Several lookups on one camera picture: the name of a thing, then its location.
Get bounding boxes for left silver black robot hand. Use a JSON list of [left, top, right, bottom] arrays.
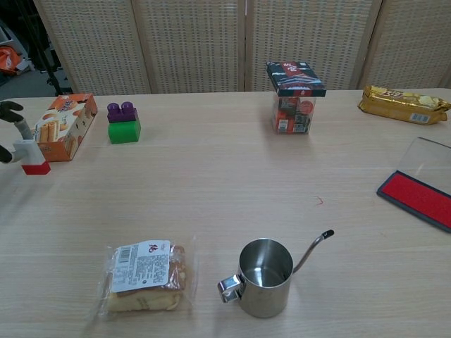
[[0, 101, 36, 165]]

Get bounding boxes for small red white stamp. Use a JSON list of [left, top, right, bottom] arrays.
[[13, 139, 51, 176]]

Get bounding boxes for orange bag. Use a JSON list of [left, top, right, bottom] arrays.
[[0, 47, 24, 75]]

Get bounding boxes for black tripod stand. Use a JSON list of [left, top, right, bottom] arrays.
[[20, 0, 71, 96]]

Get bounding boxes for orange egg roll box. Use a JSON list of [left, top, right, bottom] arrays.
[[20, 92, 98, 165]]

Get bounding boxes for purple toy block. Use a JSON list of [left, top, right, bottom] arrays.
[[106, 101, 139, 124]]

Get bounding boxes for green toy block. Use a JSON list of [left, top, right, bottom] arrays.
[[107, 115, 142, 144]]

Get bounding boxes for rattan folding screen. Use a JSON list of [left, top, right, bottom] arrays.
[[33, 0, 451, 96]]

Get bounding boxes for packaged cake slice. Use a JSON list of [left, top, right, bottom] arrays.
[[97, 235, 198, 321]]

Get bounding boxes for dark printed palace box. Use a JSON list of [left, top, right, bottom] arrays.
[[266, 61, 327, 135]]

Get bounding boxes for gold biscuit packet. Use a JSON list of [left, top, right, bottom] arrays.
[[357, 85, 451, 125]]

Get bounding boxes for red ink pad clear lid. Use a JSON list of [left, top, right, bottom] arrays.
[[376, 137, 451, 234]]

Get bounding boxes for steel cup with long handle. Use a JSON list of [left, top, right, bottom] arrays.
[[217, 229, 335, 318]]

